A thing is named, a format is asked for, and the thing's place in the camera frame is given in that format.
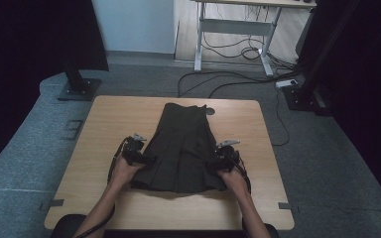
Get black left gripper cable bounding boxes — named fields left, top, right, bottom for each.
left=74, top=136, right=131, bottom=238

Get tall black stand with base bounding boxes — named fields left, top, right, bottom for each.
left=281, top=0, right=361, bottom=113

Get black pleated skirt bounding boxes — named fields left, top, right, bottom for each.
left=131, top=102, right=228, bottom=194

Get grey floor socket plate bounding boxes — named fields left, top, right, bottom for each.
left=60, top=119, right=84, bottom=141

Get white metal desk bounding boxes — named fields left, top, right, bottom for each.
left=190, top=0, right=318, bottom=78

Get black curtain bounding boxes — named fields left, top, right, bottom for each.
left=296, top=0, right=381, bottom=217
left=0, top=0, right=110, bottom=179

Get black stand with base plate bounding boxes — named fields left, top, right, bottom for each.
left=57, top=62, right=103, bottom=102

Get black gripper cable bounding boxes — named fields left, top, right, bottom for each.
left=74, top=136, right=131, bottom=238
left=233, top=154, right=253, bottom=195

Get white power strip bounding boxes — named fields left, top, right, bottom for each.
left=275, top=78, right=299, bottom=89

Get person's right hand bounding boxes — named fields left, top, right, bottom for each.
left=217, top=166, right=250, bottom=196

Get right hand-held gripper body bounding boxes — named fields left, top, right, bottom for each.
left=214, top=139, right=242, bottom=174

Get thin black floor cable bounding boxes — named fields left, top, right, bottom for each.
left=272, top=88, right=292, bottom=148

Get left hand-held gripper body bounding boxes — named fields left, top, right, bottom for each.
left=122, top=133, right=148, bottom=167

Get thick black floor cables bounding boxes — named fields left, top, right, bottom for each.
left=177, top=69, right=300, bottom=99

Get black cable bundle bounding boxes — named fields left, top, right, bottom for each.
left=200, top=31, right=300, bottom=68

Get person's left hand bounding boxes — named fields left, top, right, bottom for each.
left=109, top=156, right=147, bottom=187

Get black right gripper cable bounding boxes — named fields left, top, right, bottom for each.
left=233, top=154, right=253, bottom=195

